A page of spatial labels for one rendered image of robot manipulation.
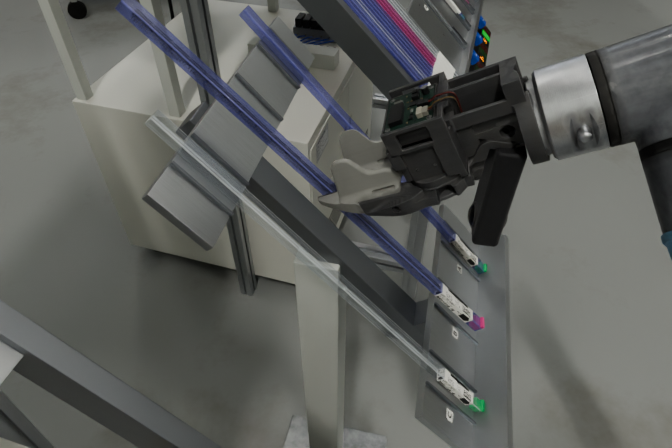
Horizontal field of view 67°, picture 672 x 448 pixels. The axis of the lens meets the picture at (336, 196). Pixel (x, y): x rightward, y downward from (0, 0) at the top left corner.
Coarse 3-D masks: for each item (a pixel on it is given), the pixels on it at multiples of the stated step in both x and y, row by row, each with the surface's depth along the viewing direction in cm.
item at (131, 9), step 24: (144, 24) 41; (168, 48) 42; (192, 72) 43; (216, 96) 45; (240, 120) 46; (264, 120) 47; (288, 144) 48; (312, 168) 49; (360, 216) 52; (384, 240) 53; (408, 264) 55; (432, 288) 57
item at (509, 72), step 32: (512, 64) 39; (416, 96) 43; (448, 96) 40; (480, 96) 41; (512, 96) 39; (384, 128) 42; (416, 128) 40; (448, 128) 40; (480, 128) 42; (512, 128) 43; (416, 160) 43; (448, 160) 41; (480, 160) 43; (544, 160) 41; (448, 192) 44
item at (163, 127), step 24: (168, 120) 43; (168, 144) 44; (192, 144) 44; (216, 168) 45; (240, 192) 46; (264, 216) 48; (288, 240) 49; (312, 264) 50; (336, 288) 52; (360, 312) 54; (408, 336) 57; (432, 360) 59
